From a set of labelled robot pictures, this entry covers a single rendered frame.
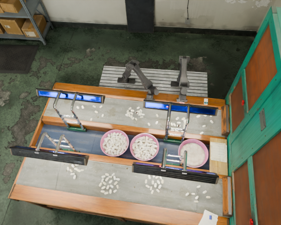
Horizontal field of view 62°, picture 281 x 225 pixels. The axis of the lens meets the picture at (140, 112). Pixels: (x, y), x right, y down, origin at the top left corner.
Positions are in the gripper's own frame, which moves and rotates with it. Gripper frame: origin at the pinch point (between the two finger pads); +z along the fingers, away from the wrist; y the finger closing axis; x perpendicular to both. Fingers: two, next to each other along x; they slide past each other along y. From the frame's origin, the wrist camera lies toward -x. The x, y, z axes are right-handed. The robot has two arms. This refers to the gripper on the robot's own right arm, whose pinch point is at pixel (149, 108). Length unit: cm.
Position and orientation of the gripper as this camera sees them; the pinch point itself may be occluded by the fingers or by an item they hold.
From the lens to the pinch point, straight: 232.8
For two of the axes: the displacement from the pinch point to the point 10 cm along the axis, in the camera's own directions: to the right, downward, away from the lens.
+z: -0.9, 9.8, 1.9
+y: 9.9, 1.1, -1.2
